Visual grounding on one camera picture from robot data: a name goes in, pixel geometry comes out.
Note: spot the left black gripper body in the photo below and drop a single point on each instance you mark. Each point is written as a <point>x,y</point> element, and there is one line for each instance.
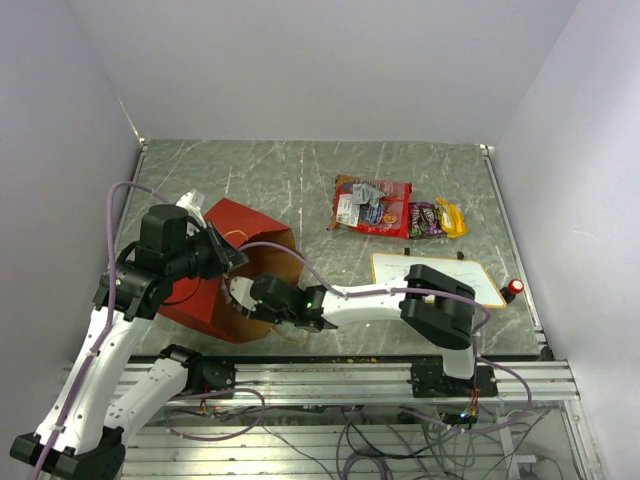
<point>203,255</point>

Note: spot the red paper bag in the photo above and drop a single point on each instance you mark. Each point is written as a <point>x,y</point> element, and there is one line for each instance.
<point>200,304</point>

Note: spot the silver green snack wrapper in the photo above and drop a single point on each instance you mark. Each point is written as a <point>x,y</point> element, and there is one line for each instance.
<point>366,194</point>

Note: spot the red candy bag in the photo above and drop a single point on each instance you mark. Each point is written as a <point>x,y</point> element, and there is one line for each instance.
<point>390,219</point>

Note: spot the brown purple chocolate pack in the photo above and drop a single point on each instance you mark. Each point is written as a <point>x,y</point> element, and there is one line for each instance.
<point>424,221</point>

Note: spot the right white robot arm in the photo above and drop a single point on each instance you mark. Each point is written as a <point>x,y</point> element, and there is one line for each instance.
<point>438,307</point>

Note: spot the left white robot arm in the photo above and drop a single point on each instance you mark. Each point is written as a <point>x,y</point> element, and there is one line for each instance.
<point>85,434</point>

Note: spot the small whiteboard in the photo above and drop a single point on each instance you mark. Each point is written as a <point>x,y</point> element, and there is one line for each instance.
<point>386,267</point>

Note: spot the red emergency stop button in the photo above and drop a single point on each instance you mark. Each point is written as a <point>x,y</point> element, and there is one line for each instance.
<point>511,290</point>

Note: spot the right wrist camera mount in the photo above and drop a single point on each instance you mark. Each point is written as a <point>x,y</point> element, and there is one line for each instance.
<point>240,292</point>

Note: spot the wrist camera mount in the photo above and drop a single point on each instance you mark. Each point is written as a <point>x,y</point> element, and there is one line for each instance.
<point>240,292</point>
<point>192,202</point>

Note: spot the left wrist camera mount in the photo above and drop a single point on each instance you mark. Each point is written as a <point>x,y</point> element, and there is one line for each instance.
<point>192,202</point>

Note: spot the aluminium rail frame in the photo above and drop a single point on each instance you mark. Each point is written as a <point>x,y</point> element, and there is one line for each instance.
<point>339,418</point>

